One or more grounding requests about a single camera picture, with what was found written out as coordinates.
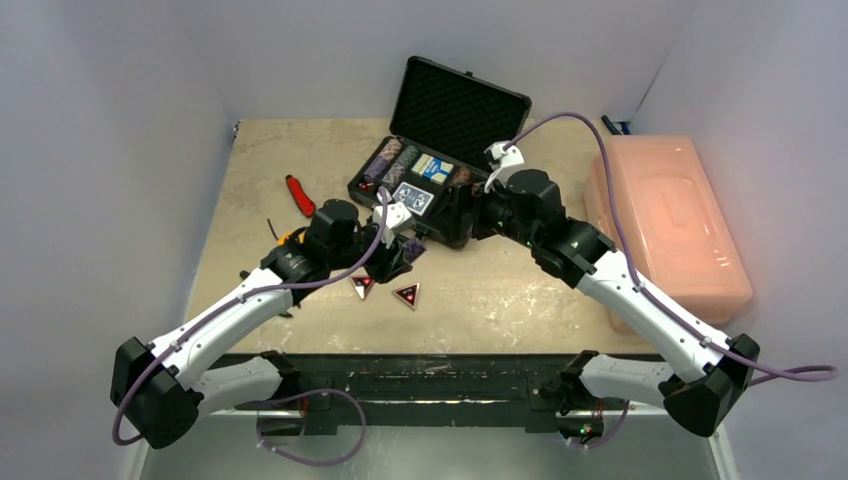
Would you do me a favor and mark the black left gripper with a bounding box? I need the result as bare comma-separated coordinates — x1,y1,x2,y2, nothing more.
327,218,411,283

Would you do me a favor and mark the grey purple poker chip stack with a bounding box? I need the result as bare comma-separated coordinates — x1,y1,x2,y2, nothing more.
403,237,426,264

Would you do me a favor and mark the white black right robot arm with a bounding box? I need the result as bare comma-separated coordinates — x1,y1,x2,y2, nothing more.
451,169,760,437

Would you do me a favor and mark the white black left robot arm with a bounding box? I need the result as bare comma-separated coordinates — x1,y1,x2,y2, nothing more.
109,192,417,449

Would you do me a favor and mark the black poker set case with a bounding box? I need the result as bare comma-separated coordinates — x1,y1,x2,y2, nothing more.
347,56,532,249

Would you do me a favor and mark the triangular dealer button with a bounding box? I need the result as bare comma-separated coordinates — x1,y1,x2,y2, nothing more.
392,283,421,311
350,275,375,300

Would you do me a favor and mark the blue backed playing card deck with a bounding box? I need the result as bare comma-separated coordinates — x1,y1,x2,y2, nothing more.
392,182,435,216

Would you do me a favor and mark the blue boxed card deck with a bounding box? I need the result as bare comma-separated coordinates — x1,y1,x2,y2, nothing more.
412,153,454,185

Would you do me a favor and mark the blue orange poker chip stack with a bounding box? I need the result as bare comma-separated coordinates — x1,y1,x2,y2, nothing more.
381,162,407,191

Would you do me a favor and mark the green poker chip stack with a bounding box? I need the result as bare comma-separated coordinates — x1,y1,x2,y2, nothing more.
397,145,420,169

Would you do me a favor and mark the red black utility knife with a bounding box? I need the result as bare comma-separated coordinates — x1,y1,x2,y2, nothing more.
285,174,317,218

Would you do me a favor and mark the yellow tape measure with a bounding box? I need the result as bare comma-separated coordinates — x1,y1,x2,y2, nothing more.
266,218,307,246

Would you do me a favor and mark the orange purple poker chip stack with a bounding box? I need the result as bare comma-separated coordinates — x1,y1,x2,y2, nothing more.
378,138,404,162

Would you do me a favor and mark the blue object behind bin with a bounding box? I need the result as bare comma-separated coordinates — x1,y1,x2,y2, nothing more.
601,115,631,135

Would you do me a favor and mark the translucent pink storage bin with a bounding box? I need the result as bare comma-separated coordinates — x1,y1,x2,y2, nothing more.
584,135,753,326

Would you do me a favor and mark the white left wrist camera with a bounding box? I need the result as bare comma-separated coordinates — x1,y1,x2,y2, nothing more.
372,203,415,247

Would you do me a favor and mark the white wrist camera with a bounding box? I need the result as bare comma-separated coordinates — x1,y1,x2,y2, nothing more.
372,203,415,247
484,141,525,193

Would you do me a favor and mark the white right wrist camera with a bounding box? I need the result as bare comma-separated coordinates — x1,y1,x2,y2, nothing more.
484,141,525,193

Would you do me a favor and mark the black aluminium mounting rail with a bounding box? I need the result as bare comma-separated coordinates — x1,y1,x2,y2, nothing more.
234,353,596,435

